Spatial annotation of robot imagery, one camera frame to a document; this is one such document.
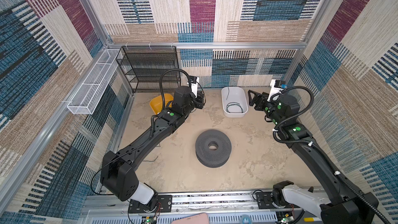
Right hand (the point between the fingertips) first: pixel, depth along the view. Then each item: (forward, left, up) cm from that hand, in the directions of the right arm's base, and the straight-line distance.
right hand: (254, 94), depth 73 cm
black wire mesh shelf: (+41, +62, -13) cm, 75 cm away
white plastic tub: (+22, 0, -32) cm, 39 cm away
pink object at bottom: (-44, +26, -31) cm, 60 cm away
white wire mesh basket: (+7, +84, -6) cm, 84 cm away
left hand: (+5, +23, -1) cm, 24 cm away
